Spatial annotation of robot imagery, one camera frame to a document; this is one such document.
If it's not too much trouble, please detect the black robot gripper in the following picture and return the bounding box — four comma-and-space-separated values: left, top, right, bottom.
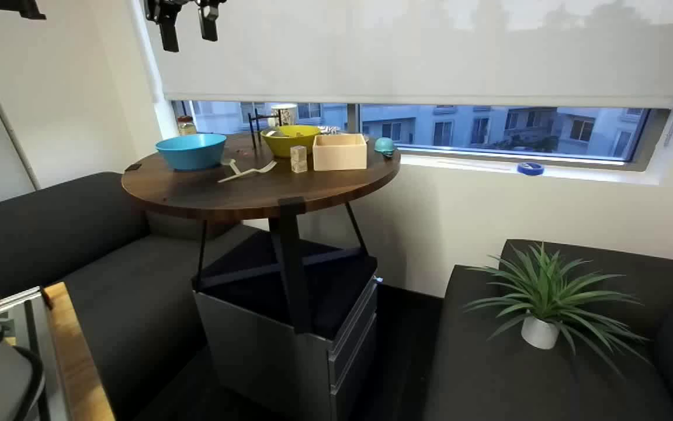
144, 0, 228, 53

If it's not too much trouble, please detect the thin black stand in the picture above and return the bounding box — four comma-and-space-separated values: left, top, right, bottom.
243, 102, 267, 157

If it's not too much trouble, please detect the blue bowl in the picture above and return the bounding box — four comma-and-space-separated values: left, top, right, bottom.
155, 132, 232, 174

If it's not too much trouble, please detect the yellow bowl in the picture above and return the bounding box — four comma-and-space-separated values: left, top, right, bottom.
261, 123, 323, 162

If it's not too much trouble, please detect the pale wooden fork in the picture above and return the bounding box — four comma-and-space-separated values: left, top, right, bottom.
215, 157, 259, 187

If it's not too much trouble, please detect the pale wooden spoon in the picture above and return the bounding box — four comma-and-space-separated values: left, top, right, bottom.
241, 160, 281, 177

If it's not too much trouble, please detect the round dark wooden table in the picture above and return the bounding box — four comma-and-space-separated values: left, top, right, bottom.
118, 132, 403, 339

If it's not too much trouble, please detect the white milk carton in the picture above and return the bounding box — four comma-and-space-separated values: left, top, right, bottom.
310, 132, 371, 174

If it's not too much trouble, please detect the small teal ball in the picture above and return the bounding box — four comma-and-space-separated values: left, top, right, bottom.
371, 135, 396, 160

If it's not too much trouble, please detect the white roller window blind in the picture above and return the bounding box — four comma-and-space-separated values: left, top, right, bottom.
142, 0, 673, 112

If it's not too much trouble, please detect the long dark grey sofa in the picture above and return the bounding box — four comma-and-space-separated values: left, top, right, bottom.
0, 170, 271, 421

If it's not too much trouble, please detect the grey metal drawer cabinet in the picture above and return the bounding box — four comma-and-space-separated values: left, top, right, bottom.
190, 231, 384, 421

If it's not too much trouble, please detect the light wooden board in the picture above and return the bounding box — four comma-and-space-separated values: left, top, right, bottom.
39, 281, 116, 421

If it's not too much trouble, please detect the blue tape roll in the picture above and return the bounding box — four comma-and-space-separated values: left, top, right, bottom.
513, 160, 547, 177

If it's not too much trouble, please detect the dark grey sofa with plant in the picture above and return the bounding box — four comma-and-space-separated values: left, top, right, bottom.
421, 237, 673, 421

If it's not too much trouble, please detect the green plant in white pot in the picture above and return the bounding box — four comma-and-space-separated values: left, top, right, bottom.
465, 242, 649, 376

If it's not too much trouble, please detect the black overhead mount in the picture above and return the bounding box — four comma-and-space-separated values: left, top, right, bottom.
0, 0, 46, 21

